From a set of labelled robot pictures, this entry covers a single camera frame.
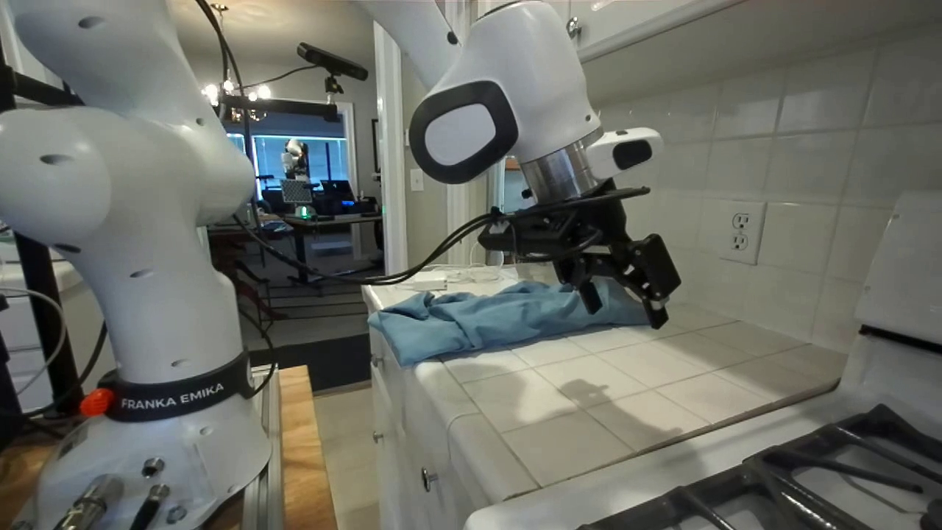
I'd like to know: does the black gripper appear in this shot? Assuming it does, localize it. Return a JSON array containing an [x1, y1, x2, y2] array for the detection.
[[515, 186, 686, 332]]

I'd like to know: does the blue cloth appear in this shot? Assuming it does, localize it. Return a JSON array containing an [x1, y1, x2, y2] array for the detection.
[[368, 277, 653, 369]]

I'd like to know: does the white base cabinet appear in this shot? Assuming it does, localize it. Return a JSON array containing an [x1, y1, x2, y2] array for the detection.
[[365, 320, 543, 530]]

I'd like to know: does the white upper cabinet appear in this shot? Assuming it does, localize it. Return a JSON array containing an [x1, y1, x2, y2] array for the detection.
[[549, 0, 747, 65]]

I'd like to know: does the black stove grate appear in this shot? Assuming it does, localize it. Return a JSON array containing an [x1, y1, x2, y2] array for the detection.
[[577, 400, 942, 530]]

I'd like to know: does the background computer desk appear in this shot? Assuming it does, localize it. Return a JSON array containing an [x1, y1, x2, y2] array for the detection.
[[210, 173, 388, 288]]

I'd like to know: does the wooden table top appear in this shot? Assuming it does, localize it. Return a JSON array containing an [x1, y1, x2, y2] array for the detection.
[[276, 361, 343, 530]]

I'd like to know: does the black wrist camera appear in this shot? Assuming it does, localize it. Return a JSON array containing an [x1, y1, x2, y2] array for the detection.
[[478, 210, 543, 261]]

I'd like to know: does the white wall outlet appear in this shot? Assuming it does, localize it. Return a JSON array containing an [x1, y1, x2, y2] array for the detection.
[[724, 199, 768, 266]]

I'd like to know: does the black cable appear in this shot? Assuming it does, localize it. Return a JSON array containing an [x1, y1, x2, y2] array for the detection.
[[362, 210, 494, 288]]

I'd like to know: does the black stereo camera bar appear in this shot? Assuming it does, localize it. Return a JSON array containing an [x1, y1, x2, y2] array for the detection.
[[296, 42, 372, 85]]

